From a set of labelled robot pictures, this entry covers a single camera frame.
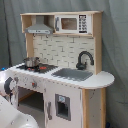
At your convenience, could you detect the black toy stovetop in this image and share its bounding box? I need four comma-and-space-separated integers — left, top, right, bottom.
19, 64, 56, 74

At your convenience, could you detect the silver toy pot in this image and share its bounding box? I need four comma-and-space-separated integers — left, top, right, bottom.
24, 57, 40, 67

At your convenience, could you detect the wooden toy kitchen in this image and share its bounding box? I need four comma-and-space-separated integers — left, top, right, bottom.
6, 10, 116, 128

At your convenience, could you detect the toy microwave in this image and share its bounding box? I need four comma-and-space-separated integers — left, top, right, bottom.
55, 14, 92, 34

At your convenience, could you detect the red right stove knob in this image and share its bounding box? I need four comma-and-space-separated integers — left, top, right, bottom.
32, 82, 37, 88

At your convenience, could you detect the white fridge door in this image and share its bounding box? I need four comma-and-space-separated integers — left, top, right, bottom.
44, 82, 82, 128

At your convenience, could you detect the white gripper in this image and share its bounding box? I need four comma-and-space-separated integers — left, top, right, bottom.
4, 77, 18, 108

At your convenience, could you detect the grey toy sink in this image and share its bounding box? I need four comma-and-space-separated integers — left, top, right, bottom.
53, 68, 93, 81

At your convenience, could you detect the black toy faucet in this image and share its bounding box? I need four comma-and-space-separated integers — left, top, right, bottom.
76, 51, 94, 70

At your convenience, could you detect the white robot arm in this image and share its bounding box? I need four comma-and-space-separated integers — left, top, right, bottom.
0, 69, 39, 128

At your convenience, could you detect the grey range hood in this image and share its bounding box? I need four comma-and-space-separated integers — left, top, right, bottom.
25, 16, 53, 35

